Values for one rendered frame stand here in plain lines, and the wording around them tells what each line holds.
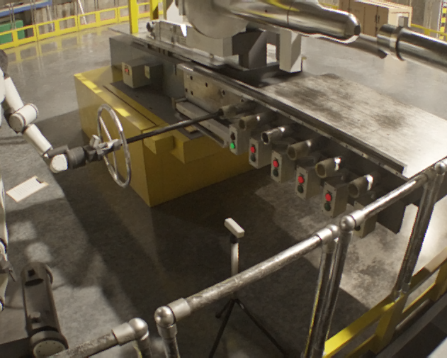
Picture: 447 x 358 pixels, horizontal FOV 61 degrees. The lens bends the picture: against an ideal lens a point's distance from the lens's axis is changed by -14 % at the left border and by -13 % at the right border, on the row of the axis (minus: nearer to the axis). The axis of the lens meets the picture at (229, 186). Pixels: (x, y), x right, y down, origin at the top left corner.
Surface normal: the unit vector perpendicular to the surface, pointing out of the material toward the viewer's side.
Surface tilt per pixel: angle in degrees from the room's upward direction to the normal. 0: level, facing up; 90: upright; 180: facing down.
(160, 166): 90
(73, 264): 0
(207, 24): 90
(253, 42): 90
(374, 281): 0
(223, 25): 90
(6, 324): 0
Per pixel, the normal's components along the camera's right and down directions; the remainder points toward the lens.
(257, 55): 0.57, 0.43
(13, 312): -0.01, -0.84
